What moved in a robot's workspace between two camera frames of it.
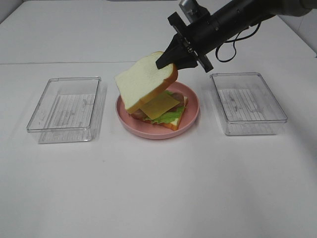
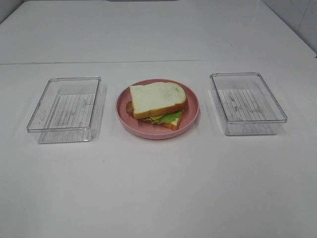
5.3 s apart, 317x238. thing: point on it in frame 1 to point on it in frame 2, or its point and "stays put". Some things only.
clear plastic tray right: [246, 104] stays put
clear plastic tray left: [69, 109] stays put
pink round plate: [150, 130] stays put
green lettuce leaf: [168, 116] stays put
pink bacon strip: [137, 113] to [130, 107]
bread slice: [141, 79] to [156, 98]
